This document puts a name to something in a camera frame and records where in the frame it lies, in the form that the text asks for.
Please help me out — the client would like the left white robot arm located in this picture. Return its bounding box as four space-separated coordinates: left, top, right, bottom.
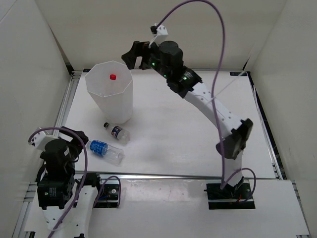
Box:
29 126 104 238

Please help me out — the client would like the blue label white cap bottle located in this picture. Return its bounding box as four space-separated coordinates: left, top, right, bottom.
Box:
86 140 125 165

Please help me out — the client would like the white octagonal plastic bin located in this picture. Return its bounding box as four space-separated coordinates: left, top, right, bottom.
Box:
85 61 133 124

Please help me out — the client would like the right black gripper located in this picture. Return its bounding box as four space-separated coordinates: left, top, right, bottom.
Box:
122 39 171 79

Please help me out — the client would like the aluminium frame rail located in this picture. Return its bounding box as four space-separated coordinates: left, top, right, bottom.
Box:
59 62 82 118

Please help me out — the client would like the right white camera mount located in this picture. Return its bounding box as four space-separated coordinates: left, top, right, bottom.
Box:
149 24 168 48

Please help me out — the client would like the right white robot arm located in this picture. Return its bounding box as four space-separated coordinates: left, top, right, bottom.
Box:
121 41 253 198

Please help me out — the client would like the Pepsi black cap bottle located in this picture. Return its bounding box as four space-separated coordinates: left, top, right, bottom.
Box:
104 122 130 145

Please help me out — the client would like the red label plastic bottle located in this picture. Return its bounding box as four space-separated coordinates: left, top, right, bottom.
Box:
105 74 117 96

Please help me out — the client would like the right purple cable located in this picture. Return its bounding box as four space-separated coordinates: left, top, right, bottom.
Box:
150 0 257 204

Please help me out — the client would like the white zip tie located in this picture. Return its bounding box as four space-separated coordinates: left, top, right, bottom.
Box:
209 71 248 102

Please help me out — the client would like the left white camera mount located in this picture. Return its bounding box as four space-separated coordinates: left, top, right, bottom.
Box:
29 130 58 151

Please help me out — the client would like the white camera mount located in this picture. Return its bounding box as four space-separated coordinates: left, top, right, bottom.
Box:
149 24 168 48
29 130 58 151

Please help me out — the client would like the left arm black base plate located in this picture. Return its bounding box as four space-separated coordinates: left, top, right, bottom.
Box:
93 176 121 208

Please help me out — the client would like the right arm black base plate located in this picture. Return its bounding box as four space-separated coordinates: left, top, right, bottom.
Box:
204 182 256 210

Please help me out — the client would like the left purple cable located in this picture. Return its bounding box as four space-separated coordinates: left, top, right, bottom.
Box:
28 126 121 238

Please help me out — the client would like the purple cable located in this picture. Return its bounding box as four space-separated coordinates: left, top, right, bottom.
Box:
150 0 257 204
28 126 121 238

